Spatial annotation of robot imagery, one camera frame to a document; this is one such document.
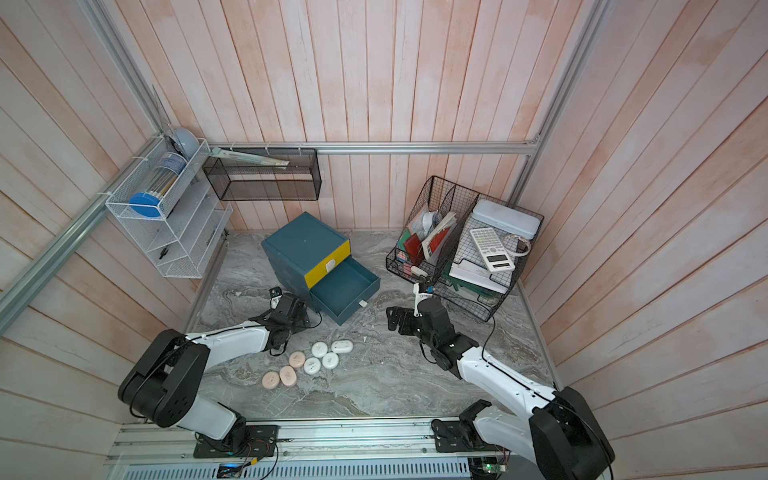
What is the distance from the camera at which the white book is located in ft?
2.76

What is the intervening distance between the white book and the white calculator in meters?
0.03

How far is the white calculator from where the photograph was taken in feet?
2.74
